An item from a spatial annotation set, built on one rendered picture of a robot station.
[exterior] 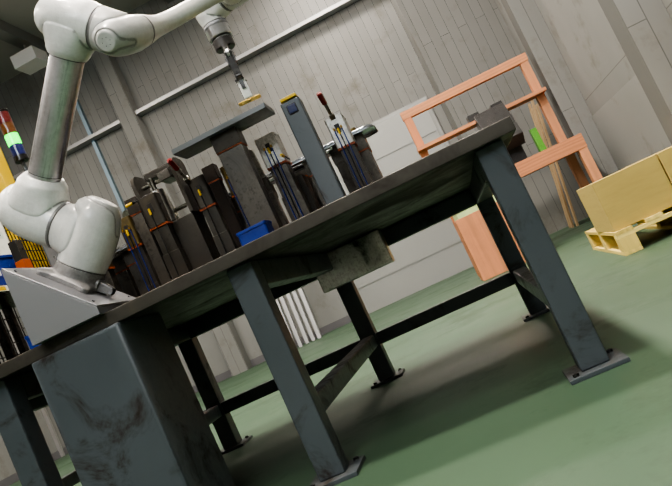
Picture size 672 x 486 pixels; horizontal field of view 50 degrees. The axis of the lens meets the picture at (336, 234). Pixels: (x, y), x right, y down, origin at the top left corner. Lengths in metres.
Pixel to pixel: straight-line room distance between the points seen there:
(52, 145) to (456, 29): 9.24
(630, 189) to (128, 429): 3.04
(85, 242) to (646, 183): 3.06
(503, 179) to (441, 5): 9.35
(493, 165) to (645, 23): 3.64
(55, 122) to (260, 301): 0.82
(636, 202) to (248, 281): 2.72
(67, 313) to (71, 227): 0.27
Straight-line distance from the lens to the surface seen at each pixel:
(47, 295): 2.24
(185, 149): 2.59
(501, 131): 1.96
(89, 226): 2.29
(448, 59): 11.04
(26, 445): 2.44
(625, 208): 4.30
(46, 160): 2.36
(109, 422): 2.23
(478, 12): 11.22
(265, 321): 2.07
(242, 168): 2.54
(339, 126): 2.64
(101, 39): 2.18
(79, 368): 2.24
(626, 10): 5.53
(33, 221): 2.38
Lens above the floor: 0.46
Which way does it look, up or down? 5 degrees up
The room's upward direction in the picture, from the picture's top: 25 degrees counter-clockwise
